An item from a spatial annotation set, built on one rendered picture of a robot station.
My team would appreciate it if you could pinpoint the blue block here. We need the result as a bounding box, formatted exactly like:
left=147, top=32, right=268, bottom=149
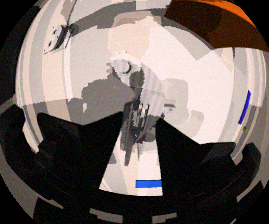
left=135, top=180, right=162, bottom=188

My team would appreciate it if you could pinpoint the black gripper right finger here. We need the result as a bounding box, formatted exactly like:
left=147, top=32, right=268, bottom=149
left=155, top=117, right=236, bottom=196

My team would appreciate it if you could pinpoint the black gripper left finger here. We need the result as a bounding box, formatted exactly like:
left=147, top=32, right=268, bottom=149
left=37, top=111, right=123, bottom=189

